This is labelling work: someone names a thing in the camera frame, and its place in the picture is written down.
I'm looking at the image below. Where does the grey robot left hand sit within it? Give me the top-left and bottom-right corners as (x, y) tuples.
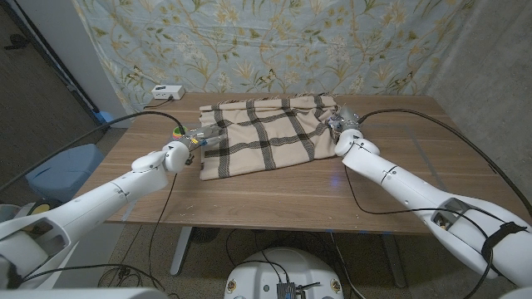
(178, 123), (229, 152)

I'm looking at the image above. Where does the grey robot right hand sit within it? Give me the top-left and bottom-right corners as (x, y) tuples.
(328, 105), (362, 135)

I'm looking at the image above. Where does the beige plaid fringed scarf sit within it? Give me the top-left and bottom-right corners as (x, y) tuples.
(198, 93), (350, 182)

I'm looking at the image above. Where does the white power strip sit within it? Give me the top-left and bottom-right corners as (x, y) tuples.
(150, 85), (186, 101)

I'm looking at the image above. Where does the floral printed backdrop cloth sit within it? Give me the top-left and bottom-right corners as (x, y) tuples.
(72, 0), (477, 121)

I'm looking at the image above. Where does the black round floor fan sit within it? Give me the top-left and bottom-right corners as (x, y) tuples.
(190, 227), (219, 245)

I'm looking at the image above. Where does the white table leg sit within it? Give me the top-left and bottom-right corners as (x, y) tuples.
(170, 226), (195, 277)

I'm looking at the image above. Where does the blue padded stool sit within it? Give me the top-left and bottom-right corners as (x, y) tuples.
(24, 143), (106, 203)

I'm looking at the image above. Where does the grey table leg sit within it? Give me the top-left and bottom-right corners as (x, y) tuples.
(380, 234), (407, 290)

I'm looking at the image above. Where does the white robot torso base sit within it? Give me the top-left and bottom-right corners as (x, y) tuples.
(224, 248), (345, 299)

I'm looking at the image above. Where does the yellow black foot pedal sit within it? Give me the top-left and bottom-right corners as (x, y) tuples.
(24, 198), (63, 217)

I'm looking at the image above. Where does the black power strip cord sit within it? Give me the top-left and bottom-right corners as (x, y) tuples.
(143, 97), (174, 110)

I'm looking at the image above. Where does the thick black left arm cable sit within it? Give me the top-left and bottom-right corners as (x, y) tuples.
(0, 110), (187, 192)

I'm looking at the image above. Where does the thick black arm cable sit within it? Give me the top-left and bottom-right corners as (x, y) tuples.
(0, 110), (187, 192)
(357, 108), (532, 218)

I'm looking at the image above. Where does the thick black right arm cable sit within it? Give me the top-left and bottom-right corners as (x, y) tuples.
(357, 108), (532, 218)

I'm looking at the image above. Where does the thin black right arm wire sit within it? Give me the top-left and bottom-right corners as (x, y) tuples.
(343, 164), (516, 228)

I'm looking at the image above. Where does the thin black arm wire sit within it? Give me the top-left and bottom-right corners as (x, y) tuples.
(147, 173), (179, 287)
(343, 164), (516, 228)

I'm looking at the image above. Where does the thin black left arm wire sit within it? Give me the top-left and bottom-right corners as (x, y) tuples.
(147, 173), (179, 287)

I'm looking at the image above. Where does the black coiled floor cable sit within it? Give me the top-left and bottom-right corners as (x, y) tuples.
(97, 265), (142, 288)

